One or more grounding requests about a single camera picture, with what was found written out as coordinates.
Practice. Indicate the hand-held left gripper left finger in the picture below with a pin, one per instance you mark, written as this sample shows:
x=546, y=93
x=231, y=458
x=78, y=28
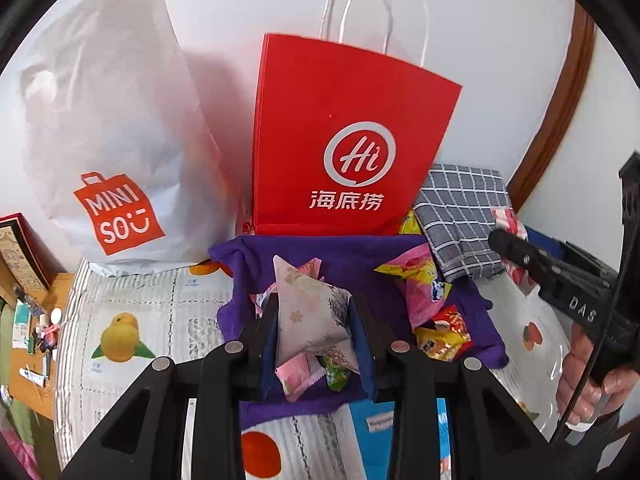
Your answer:
x=269, y=360

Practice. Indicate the wooden side table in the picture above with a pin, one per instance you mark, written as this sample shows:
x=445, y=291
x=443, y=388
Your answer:
x=62, y=285

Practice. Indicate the pink yellow snack packet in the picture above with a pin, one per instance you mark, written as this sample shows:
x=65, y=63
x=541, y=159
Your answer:
x=420, y=280

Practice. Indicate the teal white box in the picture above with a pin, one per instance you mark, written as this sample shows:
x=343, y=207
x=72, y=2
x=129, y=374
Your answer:
x=21, y=327

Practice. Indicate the brown framed book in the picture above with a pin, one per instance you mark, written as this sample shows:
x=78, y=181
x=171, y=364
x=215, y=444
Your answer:
x=20, y=255

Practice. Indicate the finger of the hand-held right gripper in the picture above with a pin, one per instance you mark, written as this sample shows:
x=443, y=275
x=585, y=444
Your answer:
x=542, y=242
x=520, y=257

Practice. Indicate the white plastic shopping bag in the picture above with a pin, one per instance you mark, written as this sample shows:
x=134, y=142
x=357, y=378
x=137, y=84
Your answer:
x=115, y=125

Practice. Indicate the red paper bag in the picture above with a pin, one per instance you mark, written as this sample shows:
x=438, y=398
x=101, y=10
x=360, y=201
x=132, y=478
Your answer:
x=350, y=100

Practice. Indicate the pink peach snack packet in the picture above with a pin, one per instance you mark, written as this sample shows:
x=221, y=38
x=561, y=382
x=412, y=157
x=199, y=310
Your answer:
x=297, y=375

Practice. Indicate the person's right hand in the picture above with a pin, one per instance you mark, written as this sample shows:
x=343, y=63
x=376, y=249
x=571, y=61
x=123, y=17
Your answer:
x=575, y=380

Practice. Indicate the white tube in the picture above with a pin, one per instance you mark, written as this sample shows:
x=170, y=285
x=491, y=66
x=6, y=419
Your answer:
x=32, y=376

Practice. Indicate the person's right forearm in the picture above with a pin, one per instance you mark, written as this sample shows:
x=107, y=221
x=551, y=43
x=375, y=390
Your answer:
x=590, y=450

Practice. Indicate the white floral snack packet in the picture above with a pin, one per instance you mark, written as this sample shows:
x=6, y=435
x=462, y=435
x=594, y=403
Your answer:
x=310, y=315

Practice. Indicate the red orange snack packet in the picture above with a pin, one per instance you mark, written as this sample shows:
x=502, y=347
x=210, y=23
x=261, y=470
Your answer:
x=445, y=335

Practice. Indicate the green snack packet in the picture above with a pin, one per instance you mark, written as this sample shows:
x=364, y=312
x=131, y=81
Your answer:
x=337, y=375

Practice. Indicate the small bottles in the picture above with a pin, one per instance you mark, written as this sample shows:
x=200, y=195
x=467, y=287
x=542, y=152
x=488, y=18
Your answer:
x=47, y=332

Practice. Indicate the pink wrapped snack packet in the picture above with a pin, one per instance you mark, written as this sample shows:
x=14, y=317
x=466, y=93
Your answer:
x=262, y=302

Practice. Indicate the red white snack packet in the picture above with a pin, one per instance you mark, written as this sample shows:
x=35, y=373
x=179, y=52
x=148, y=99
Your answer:
x=510, y=220

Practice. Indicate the blue tissue pack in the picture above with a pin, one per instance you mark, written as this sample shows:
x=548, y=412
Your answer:
x=372, y=440

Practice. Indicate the purple towel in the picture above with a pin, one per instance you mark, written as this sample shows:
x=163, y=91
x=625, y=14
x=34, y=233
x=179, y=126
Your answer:
x=350, y=260

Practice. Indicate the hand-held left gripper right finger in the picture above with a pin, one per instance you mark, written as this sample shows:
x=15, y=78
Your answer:
x=367, y=360

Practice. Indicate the green cloth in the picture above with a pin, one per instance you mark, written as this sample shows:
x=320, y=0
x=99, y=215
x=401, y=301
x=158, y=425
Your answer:
x=7, y=340

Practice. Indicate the small yellow snack packet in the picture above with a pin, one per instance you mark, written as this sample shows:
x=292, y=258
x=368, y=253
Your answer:
x=411, y=222

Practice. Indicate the wooden wall trim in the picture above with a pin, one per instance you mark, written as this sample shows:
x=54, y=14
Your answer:
x=560, y=110

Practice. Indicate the fruit print tablecloth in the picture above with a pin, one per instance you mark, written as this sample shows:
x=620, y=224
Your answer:
x=165, y=300

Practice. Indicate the grey checked cloth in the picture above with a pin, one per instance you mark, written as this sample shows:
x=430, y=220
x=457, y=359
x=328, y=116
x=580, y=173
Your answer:
x=460, y=210

